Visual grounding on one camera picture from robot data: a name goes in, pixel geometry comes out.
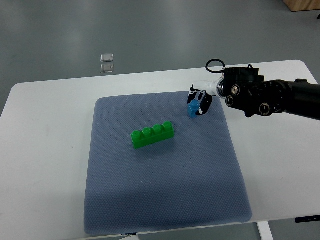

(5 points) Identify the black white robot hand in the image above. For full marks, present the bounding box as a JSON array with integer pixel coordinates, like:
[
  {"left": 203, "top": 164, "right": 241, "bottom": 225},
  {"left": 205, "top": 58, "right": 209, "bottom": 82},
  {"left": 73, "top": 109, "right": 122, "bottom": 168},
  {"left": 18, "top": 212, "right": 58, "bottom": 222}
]
[{"left": 187, "top": 77, "right": 225, "bottom": 116}]

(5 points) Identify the blue toy block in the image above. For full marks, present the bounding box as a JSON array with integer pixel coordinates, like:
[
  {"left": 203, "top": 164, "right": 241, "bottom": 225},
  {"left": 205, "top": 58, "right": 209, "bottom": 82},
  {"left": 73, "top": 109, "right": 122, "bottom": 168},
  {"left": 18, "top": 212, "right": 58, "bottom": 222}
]
[{"left": 187, "top": 100, "right": 200, "bottom": 118}]

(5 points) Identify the green four-stud toy block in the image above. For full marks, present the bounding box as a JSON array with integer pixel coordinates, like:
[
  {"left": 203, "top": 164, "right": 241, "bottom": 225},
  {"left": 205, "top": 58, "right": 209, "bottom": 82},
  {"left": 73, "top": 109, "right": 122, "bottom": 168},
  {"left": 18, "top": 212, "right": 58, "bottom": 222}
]
[{"left": 130, "top": 121, "right": 175, "bottom": 149}]

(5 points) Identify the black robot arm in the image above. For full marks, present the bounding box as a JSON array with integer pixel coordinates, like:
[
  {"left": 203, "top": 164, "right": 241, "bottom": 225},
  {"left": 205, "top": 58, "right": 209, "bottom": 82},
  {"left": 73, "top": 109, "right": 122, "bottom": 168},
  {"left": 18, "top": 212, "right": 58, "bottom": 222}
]
[{"left": 219, "top": 65, "right": 320, "bottom": 120}]

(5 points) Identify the blue-grey textured mat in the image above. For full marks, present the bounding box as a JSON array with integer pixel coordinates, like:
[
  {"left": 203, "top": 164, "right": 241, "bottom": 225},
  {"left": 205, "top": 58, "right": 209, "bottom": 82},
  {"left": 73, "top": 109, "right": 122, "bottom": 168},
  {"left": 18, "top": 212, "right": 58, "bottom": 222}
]
[{"left": 84, "top": 92, "right": 252, "bottom": 235}]

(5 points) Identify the upper metal floor plate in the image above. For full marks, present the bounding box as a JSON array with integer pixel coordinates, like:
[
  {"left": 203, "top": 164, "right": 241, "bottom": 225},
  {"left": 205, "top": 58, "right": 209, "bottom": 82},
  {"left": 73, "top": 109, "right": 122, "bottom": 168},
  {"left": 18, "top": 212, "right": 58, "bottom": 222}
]
[{"left": 100, "top": 53, "right": 114, "bottom": 63}]

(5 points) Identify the wooden box corner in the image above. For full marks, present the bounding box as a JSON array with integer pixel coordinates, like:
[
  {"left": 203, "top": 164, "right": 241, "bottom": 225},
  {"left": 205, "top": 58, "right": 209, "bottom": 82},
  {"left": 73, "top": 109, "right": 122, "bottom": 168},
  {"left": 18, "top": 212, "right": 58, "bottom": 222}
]
[{"left": 283, "top": 0, "right": 320, "bottom": 12}]

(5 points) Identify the white table leg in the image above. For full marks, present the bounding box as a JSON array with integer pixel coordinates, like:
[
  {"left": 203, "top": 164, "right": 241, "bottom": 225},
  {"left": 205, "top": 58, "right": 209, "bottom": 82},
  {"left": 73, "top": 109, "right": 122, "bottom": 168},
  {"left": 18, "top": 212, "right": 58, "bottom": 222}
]
[{"left": 256, "top": 221, "right": 274, "bottom": 240}]

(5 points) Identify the black table control panel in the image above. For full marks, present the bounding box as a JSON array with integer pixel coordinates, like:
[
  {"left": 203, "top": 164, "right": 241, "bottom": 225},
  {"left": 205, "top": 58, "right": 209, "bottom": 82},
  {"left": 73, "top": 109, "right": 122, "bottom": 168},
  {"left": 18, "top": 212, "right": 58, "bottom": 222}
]
[{"left": 295, "top": 215, "right": 320, "bottom": 224}]

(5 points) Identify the black looped cable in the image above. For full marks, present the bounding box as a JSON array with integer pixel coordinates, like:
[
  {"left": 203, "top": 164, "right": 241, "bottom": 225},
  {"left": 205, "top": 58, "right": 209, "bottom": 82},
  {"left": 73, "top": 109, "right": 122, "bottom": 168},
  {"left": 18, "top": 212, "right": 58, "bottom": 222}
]
[{"left": 205, "top": 58, "right": 227, "bottom": 75}]

